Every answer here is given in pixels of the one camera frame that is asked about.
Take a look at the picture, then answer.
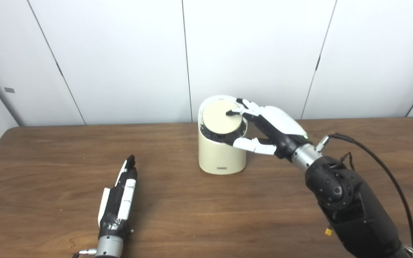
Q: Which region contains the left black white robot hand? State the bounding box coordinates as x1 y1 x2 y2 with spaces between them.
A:
98 155 138 240

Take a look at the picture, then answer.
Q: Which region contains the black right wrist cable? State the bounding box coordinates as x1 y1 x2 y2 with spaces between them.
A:
316 133 413 251

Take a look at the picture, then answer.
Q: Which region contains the cream-colored bin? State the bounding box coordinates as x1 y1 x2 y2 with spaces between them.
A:
198 95 247 176

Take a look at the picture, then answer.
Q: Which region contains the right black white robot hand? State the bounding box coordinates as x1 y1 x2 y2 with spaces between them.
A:
226 98 309 160

